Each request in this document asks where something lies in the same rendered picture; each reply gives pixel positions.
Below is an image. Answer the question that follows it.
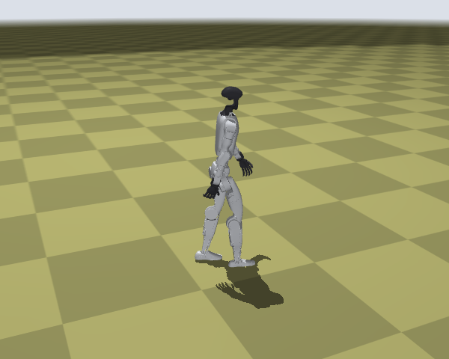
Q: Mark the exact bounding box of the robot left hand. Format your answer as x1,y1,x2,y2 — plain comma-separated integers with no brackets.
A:
236,152,253,176

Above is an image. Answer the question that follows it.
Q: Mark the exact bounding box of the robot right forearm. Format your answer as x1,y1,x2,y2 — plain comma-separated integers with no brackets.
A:
213,151,230,185

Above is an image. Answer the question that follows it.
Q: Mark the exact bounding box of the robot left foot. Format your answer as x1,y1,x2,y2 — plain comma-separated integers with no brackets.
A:
195,251,222,260

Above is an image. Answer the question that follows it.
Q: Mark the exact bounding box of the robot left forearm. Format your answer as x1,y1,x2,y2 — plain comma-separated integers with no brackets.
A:
233,146,242,159

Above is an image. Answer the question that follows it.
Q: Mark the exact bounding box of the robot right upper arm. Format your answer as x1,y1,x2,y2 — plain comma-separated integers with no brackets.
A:
220,119,237,160

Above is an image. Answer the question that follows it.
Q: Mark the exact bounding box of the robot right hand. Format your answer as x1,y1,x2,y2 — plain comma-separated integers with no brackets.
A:
203,177,221,199

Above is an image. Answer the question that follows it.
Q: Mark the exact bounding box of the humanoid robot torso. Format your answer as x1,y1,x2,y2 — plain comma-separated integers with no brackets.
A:
211,111,239,177

